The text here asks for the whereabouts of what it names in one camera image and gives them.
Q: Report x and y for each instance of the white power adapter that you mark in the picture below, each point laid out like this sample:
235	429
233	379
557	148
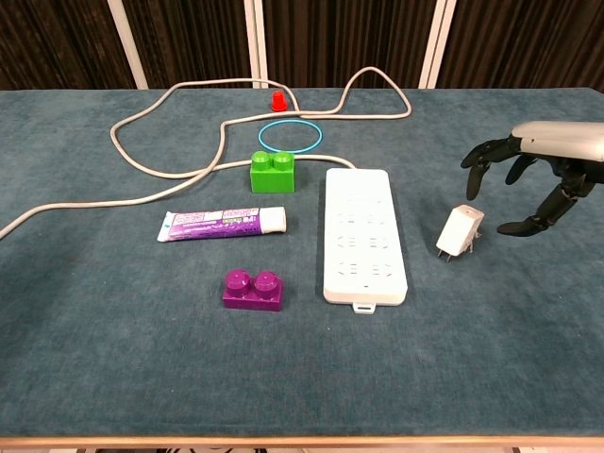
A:
458	231

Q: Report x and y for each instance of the white power strip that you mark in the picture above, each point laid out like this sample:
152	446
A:
363	283

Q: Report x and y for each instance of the green toy brick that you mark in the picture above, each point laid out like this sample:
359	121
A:
271	179

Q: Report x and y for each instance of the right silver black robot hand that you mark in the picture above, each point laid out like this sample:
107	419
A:
557	139

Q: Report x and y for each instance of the teal table mat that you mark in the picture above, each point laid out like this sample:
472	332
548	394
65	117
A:
141	354

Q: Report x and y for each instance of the small red cap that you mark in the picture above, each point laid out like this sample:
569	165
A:
279	103

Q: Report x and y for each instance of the dark slatted divider panel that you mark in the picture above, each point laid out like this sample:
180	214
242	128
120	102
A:
189	42
528	42
349	38
56	42

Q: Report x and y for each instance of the purple toy brick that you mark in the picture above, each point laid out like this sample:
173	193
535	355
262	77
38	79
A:
252	299

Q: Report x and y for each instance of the purple white toothpaste tube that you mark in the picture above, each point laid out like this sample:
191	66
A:
212	225

